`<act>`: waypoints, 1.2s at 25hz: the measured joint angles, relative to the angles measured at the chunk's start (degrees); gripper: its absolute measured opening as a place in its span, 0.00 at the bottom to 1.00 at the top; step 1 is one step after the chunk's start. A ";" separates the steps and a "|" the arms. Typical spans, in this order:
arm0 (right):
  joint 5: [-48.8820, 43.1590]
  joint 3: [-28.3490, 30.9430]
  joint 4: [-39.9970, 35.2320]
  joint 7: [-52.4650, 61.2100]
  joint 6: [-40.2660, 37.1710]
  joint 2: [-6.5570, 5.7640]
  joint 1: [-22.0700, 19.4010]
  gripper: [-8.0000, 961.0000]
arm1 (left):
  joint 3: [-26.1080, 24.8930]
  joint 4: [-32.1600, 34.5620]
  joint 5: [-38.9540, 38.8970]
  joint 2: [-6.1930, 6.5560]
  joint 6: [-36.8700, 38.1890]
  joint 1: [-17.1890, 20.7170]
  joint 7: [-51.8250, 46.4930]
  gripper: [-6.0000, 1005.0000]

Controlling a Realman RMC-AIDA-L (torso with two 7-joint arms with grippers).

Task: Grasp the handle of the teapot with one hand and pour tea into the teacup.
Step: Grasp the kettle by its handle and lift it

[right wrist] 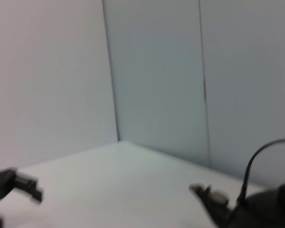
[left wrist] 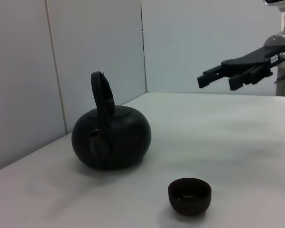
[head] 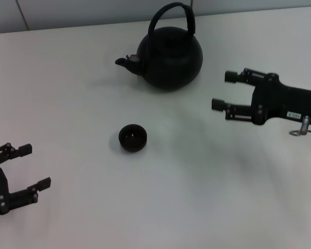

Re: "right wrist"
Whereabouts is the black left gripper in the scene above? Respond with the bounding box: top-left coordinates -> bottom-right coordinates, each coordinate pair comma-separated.
0,161 -> 45,228

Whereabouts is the black round teapot with handle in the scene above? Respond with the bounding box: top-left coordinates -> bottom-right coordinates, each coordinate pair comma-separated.
188,138 -> 285,228

